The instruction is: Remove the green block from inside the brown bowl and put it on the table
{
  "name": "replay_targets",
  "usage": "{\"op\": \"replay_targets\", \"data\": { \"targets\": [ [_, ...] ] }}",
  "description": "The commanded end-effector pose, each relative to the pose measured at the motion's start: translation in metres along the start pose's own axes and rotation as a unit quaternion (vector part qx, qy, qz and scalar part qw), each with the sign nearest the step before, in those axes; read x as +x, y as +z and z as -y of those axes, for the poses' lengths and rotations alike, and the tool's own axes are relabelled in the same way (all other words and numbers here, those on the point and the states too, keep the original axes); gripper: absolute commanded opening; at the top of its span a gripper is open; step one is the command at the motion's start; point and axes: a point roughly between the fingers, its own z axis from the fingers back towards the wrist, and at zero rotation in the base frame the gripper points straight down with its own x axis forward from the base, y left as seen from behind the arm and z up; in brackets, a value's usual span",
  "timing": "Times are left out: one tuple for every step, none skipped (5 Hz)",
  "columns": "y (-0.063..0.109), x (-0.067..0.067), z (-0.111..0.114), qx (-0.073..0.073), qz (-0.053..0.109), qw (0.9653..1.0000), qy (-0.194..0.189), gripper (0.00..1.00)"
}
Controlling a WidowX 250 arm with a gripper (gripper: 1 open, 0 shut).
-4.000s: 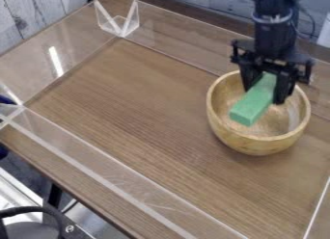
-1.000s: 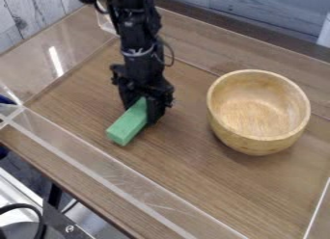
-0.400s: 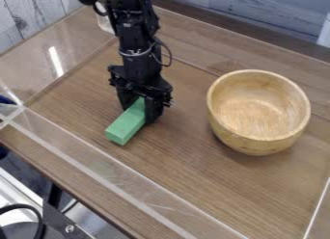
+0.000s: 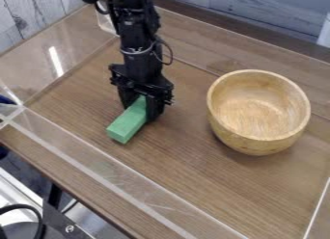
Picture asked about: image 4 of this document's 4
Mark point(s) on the clear acrylic front wall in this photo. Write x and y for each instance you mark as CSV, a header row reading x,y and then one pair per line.
x,y
115,191

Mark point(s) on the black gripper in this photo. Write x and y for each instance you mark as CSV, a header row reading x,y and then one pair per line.
x,y
135,83

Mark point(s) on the black metal table bracket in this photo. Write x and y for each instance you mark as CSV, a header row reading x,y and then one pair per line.
x,y
59,227

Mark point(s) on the clear acrylic corner bracket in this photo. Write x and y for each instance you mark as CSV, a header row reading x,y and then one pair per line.
x,y
104,23

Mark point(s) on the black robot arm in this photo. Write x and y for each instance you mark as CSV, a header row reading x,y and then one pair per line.
x,y
136,23

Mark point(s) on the light wooden bowl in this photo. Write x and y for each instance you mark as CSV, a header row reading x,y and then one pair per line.
x,y
258,111

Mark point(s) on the green rectangular block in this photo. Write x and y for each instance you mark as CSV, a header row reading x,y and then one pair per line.
x,y
128,122

